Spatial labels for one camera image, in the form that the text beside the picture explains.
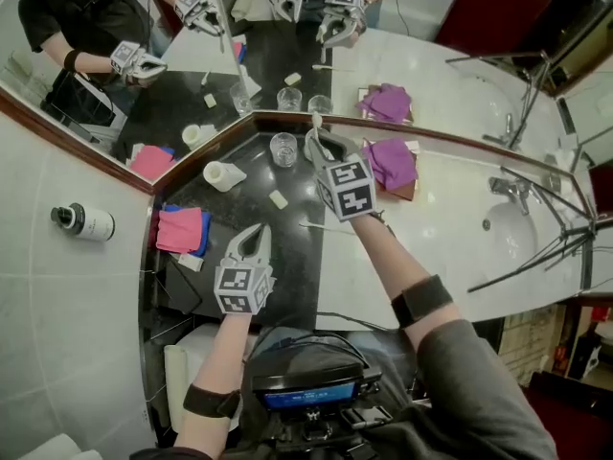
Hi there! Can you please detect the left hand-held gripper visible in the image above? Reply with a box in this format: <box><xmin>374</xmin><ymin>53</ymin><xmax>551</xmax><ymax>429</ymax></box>
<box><xmin>213</xmin><ymin>222</ymin><xmax>278</xmax><ymax>316</ymax></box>

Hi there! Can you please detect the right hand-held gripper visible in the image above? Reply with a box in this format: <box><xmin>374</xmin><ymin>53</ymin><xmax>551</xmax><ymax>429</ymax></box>
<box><xmin>305</xmin><ymin>127</ymin><xmax>378</xmax><ymax>223</ymax></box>

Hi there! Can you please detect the white toothbrush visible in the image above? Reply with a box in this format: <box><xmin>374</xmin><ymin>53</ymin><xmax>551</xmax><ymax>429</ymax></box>
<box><xmin>306</xmin><ymin>110</ymin><xmax>328</xmax><ymax>158</ymax></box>
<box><xmin>298</xmin><ymin>221</ymin><xmax>357</xmax><ymax>236</ymax></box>

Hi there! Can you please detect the person's left forearm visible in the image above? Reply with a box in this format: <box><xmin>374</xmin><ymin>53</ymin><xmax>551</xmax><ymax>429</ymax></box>
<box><xmin>172</xmin><ymin>310</ymin><xmax>256</xmax><ymax>450</ymax></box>

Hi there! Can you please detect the person's right forearm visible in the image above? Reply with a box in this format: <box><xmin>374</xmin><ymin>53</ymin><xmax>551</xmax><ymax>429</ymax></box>
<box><xmin>351</xmin><ymin>211</ymin><xmax>474</xmax><ymax>350</ymax></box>

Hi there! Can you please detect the blue folded cloth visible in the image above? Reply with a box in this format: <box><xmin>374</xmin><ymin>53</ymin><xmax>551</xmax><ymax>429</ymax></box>
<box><xmin>161</xmin><ymin>202</ymin><xmax>213</xmax><ymax>259</ymax></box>

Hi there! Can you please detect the small white packet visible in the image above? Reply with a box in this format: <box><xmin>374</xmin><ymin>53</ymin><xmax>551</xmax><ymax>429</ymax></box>
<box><xmin>177</xmin><ymin>252</ymin><xmax>205</xmax><ymax>273</ymax></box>

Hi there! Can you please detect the purple cloth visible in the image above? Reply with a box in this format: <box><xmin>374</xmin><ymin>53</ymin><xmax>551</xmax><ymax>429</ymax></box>
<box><xmin>361</xmin><ymin>137</ymin><xmax>420</xmax><ymax>192</ymax></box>

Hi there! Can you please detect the pink folded cloth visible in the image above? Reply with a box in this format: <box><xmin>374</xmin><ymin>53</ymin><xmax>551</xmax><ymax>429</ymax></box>
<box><xmin>154</xmin><ymin>206</ymin><xmax>205</xmax><ymax>255</ymax></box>

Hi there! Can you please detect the white rolled towel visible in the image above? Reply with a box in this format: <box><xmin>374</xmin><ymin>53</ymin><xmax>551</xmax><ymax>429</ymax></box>
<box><xmin>202</xmin><ymin>160</ymin><xmax>248</xmax><ymax>194</ymax></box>

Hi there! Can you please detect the black flat tray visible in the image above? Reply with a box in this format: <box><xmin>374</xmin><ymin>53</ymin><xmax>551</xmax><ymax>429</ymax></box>
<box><xmin>156</xmin><ymin>258</ymin><xmax>204</xmax><ymax>316</ymax></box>

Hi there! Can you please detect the brown tray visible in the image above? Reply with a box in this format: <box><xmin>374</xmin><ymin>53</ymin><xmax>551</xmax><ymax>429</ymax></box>
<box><xmin>362</xmin><ymin>137</ymin><xmax>423</xmax><ymax>203</ymax></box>

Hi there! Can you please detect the white toilet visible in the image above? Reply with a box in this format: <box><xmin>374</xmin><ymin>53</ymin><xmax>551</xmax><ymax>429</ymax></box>
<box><xmin>163</xmin><ymin>322</ymin><xmax>262</xmax><ymax>436</ymax></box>

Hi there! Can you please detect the black chest device with screen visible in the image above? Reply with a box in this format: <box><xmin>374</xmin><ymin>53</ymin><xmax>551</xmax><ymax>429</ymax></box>
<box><xmin>240</xmin><ymin>327</ymin><xmax>395</xmax><ymax>454</ymax></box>

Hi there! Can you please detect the white bottle with black cap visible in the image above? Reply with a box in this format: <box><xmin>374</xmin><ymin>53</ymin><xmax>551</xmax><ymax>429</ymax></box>
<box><xmin>50</xmin><ymin>201</ymin><xmax>117</xmax><ymax>244</ymax></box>

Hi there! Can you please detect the black left wristband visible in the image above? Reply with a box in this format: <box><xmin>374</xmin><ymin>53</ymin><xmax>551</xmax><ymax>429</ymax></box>
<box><xmin>182</xmin><ymin>382</ymin><xmax>242</xmax><ymax>420</ymax></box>

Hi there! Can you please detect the black wristband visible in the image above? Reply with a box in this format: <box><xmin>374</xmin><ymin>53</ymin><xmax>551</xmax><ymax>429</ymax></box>
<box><xmin>182</xmin><ymin>382</ymin><xmax>242</xmax><ymax>420</ymax></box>
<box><xmin>390</xmin><ymin>274</ymin><xmax>455</xmax><ymax>331</ymax></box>

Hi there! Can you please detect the black right wristband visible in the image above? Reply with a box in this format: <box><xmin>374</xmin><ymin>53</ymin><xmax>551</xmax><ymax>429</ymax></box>
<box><xmin>390</xmin><ymin>274</ymin><xmax>455</xmax><ymax>331</ymax></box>

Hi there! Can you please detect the chrome faucet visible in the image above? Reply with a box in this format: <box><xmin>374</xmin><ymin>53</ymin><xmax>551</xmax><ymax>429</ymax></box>
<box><xmin>488</xmin><ymin>175</ymin><xmax>534</xmax><ymax>217</ymax></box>

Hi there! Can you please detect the white sink basin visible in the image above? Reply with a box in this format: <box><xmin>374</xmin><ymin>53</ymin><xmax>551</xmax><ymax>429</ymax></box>
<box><xmin>480</xmin><ymin>200</ymin><xmax>541</xmax><ymax>278</ymax></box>

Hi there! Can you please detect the black tripod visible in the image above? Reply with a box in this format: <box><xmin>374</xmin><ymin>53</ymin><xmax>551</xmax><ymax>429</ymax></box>
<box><xmin>465</xmin><ymin>164</ymin><xmax>601</xmax><ymax>294</ymax></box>

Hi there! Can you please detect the grey sleeve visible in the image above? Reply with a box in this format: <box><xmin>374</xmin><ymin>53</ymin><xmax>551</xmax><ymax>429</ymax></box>
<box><xmin>334</xmin><ymin>317</ymin><xmax>560</xmax><ymax>460</ymax></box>

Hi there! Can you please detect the white paper roll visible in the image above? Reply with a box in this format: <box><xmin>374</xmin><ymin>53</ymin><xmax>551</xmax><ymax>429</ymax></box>
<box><xmin>12</xmin><ymin>431</ymin><xmax>105</xmax><ymax>460</ymax></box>

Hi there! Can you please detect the wall mirror with wooden frame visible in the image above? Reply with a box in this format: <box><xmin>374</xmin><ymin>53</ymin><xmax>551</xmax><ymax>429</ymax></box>
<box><xmin>205</xmin><ymin>0</ymin><xmax>613</xmax><ymax>219</ymax></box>
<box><xmin>0</xmin><ymin>0</ymin><xmax>256</xmax><ymax>196</ymax></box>

